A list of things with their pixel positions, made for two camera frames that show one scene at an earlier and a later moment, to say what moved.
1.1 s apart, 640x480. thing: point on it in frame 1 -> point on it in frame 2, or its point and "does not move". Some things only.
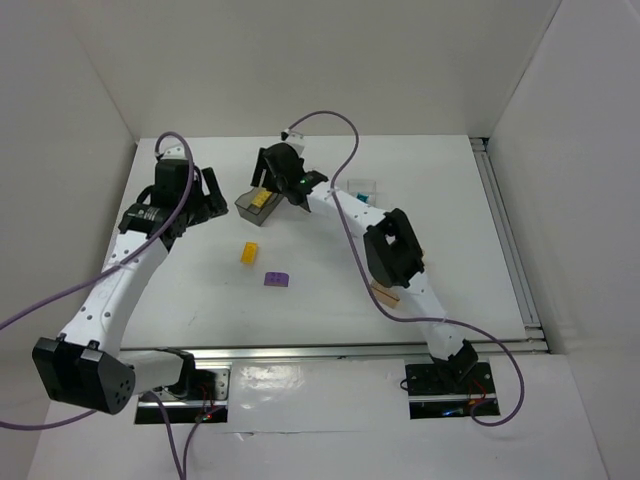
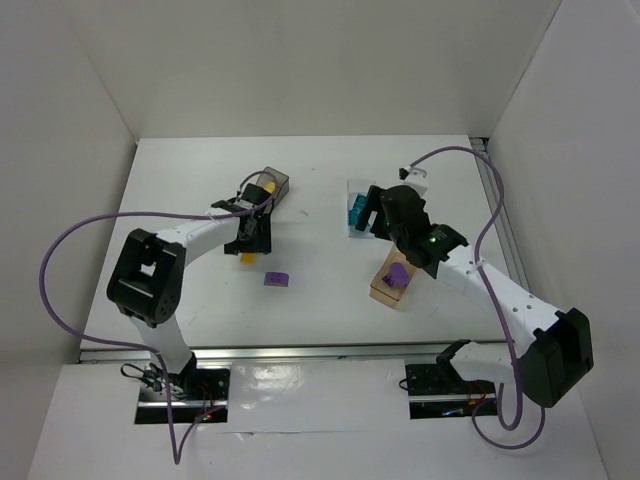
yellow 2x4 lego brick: x=249 y=253 does not move
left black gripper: x=208 y=201 -> x=248 y=245
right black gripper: x=267 y=171 -> x=368 y=209
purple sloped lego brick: x=279 y=279 does not move
